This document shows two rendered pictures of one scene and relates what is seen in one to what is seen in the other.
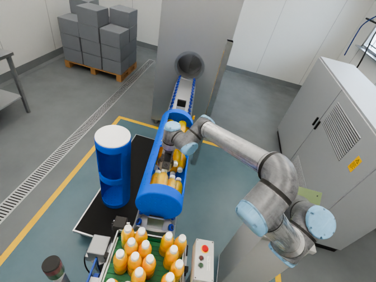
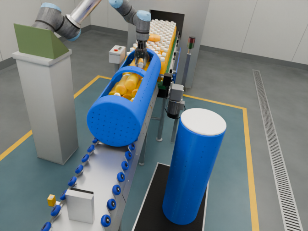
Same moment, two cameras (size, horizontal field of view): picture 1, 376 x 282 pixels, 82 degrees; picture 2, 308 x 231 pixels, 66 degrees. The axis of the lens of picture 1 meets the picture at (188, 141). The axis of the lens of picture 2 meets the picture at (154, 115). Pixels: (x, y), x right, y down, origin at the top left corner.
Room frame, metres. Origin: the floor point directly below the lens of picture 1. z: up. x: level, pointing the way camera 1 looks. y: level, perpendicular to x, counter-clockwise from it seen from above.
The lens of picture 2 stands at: (2.50, 0.48, 1.83)
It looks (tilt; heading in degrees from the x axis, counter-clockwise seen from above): 33 degrees down; 188
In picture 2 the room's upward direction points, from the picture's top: 7 degrees clockwise
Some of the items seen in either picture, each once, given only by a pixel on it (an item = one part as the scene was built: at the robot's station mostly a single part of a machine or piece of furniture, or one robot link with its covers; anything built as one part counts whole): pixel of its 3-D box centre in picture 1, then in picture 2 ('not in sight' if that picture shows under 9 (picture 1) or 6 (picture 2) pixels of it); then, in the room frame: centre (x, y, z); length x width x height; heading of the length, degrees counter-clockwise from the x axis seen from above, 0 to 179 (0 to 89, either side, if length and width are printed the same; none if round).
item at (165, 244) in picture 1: (166, 244); not in sight; (0.54, -0.03, 1.00); 0.07 x 0.07 x 0.19
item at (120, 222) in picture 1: (121, 226); (166, 79); (0.60, 0.27, 0.95); 0.10 x 0.07 x 0.10; 94
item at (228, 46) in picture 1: (207, 114); not in sight; (2.17, -0.15, 0.85); 0.06 x 0.06 x 1.70; 4
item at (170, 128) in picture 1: (172, 132); (143, 22); (0.94, 0.10, 1.48); 0.10 x 0.09 x 0.12; 51
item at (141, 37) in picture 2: (169, 143); (142, 35); (0.95, 0.11, 1.39); 0.10 x 0.09 x 0.05; 94
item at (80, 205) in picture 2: (181, 105); (81, 205); (1.99, 0.17, 1.00); 0.10 x 0.04 x 0.15; 94
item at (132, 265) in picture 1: (134, 263); not in sight; (0.40, 0.11, 1.00); 0.07 x 0.07 x 0.19
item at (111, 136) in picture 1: (113, 136); (203, 120); (1.26, 0.60, 1.03); 0.28 x 0.28 x 0.01
